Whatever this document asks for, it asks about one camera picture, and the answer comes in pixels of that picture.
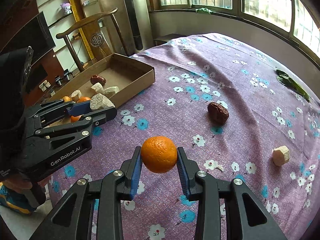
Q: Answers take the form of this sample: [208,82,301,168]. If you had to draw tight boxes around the large orange tangerine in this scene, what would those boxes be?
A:
[76,96,91,103]

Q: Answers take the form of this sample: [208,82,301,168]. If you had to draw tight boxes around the pale round sugarcane chunk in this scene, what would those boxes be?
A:
[90,93,115,111]

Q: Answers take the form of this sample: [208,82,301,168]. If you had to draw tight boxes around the beige sugarcane chunk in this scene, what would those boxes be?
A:
[102,86,120,97]

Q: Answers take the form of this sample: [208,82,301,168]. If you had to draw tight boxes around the pale hexagonal sugarcane chunk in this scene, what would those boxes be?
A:
[272,146,290,166]

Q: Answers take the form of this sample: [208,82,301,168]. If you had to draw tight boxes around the dark red jujube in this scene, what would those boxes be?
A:
[207,102,229,126]

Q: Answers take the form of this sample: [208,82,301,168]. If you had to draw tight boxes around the person's left hand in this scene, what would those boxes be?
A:
[0,175,51,193]

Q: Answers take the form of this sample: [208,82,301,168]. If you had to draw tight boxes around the small orange tangerine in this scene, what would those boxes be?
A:
[70,115,81,123]

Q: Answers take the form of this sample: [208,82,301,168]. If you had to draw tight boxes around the small orange kumquat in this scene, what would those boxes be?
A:
[62,96,72,102]

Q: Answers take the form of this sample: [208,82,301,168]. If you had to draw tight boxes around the small sugarcane piece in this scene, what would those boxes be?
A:
[71,90,82,102]

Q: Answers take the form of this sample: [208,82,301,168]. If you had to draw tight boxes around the sugarcane chunk in box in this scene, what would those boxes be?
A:
[91,82,104,94]

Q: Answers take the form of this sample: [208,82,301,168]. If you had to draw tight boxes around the red jujube in box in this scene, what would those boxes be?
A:
[90,75,106,86]

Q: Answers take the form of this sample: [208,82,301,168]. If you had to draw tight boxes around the brown cardboard box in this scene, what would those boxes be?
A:
[49,54,155,107]

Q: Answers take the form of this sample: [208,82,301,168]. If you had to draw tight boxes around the black flat television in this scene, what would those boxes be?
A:
[1,12,55,64]

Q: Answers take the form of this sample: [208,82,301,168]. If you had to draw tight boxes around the wooden armchair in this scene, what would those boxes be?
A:
[56,8,129,72]

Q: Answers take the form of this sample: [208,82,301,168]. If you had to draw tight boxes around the purple plush toy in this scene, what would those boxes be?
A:
[60,2,72,15]

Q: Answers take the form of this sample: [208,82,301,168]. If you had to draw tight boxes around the purple floral tablecloth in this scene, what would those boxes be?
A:
[49,34,319,239]

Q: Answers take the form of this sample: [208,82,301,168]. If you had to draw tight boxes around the tall standing air conditioner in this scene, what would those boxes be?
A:
[100,0,153,56]

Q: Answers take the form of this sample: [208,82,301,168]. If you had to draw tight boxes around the green leaf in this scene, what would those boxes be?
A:
[276,69,310,102]

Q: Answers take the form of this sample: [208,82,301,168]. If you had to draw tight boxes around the green cloth on sill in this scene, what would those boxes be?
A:
[195,8,214,15]

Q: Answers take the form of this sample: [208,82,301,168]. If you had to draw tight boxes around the white wall shelf unit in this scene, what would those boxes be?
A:
[36,0,100,72]

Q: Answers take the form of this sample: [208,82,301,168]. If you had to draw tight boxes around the window frame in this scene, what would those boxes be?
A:
[147,0,319,66]

